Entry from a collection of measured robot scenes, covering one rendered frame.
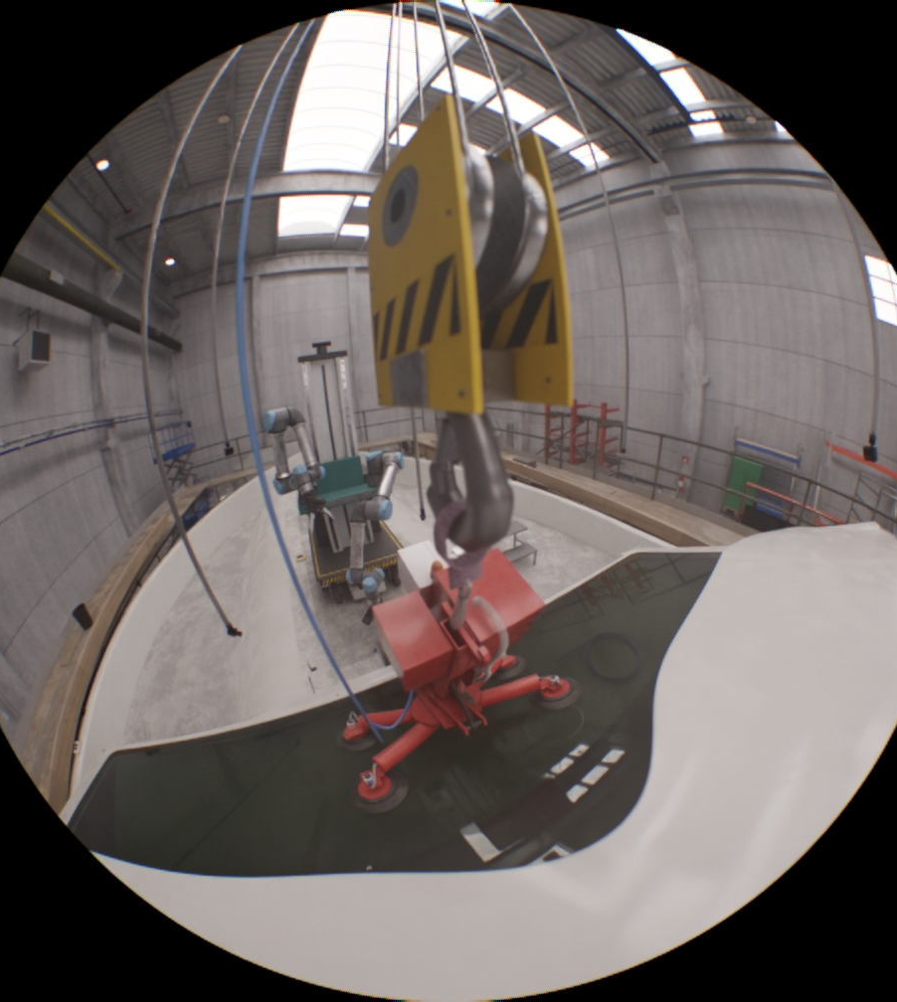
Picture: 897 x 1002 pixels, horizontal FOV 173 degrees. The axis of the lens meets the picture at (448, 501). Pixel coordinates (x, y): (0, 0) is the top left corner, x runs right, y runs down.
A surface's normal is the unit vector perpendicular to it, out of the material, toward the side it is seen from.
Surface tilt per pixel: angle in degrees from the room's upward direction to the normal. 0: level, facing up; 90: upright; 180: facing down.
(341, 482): 90
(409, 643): 17
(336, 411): 90
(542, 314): 90
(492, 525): 99
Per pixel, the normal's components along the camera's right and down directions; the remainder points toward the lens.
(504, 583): 0.11, -0.76
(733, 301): -0.86, 0.25
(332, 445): 0.47, 0.31
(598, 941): -0.29, -0.95
